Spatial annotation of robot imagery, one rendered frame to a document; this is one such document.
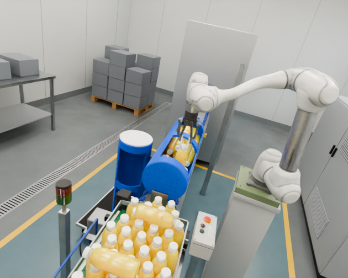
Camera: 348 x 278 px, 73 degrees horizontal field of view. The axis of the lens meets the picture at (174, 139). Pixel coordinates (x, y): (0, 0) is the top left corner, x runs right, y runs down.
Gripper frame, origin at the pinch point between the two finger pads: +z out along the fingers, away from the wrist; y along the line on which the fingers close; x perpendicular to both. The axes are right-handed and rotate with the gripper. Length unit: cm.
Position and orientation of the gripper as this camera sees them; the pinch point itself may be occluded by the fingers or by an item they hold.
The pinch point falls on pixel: (184, 142)
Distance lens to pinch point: 141.6
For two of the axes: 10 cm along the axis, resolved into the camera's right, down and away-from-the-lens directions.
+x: -2.3, 4.0, -8.9
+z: -1.8, 8.8, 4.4
